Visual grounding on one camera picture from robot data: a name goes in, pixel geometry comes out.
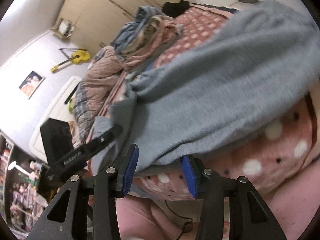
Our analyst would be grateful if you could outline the grey-blue sweatpants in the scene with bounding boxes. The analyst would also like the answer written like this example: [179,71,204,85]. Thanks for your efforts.
[91,0,319,175]

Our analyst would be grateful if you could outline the black clothing pile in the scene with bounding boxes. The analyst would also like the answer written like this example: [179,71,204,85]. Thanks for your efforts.
[162,0,190,18]

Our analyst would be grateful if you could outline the cluttered shelf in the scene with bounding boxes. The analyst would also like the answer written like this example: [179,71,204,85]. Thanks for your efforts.
[1,133,47,239]

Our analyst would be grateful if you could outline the green plush toy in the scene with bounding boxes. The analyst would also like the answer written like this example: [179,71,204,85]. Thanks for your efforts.
[68,98,75,114]

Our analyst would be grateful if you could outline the pink grey striped duvet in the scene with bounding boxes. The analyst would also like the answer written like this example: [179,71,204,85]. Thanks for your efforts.
[72,46,125,142]

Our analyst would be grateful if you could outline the yellow ukulele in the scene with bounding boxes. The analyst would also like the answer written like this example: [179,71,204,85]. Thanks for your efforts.
[50,48,91,73]

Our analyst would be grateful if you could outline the wooden wardrobe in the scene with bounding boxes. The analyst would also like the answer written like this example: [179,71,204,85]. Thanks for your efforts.
[51,0,181,55]

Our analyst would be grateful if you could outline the patterned folded clothes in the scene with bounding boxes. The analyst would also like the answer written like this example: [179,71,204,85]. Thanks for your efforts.
[118,15,183,72]

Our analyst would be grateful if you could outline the black cable on floor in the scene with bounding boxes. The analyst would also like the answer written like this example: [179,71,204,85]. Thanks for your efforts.
[163,199,194,240]

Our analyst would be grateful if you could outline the framed wall photo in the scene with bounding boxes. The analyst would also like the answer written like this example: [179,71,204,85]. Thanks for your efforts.
[18,70,45,98]

